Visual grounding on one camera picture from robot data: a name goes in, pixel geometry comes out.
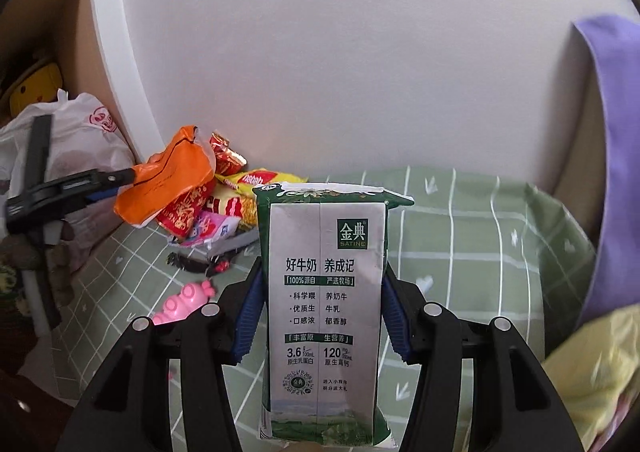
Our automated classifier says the orange plastic wrapper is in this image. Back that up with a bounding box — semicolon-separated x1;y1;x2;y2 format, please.
114;126;216;227

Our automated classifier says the green white milk carton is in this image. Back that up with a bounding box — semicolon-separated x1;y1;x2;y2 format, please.
254;182;413;446

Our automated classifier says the white plastic trash bag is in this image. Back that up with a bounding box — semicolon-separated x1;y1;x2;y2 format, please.
1;90;134;271

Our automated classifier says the yellow plush toy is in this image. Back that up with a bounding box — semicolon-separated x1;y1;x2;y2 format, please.
9;62;63;118

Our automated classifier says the yellow blanket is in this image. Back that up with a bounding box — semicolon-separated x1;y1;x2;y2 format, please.
542;305;639;451

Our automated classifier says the pink caterpillar toy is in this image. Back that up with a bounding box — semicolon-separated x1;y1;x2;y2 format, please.
152;279;216;325

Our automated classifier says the red gold snack wrapper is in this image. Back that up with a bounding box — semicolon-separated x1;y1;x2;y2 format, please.
155;180;216;239

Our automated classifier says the wooden shelf unit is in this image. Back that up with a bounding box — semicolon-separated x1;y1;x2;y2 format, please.
0;0;116;133

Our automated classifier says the pink white candy packet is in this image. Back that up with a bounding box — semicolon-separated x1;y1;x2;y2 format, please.
180;210;241;247

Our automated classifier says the green grid bed sheet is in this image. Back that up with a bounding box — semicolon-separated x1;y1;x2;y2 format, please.
52;166;597;452

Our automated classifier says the black red wrapper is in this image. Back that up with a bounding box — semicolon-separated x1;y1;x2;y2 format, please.
166;249;248;279

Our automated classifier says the small red gold wrapper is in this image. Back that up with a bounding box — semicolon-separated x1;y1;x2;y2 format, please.
209;132;247;177

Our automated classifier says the yellow red snack bag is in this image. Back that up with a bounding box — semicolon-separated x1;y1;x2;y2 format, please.
204;168;308;227

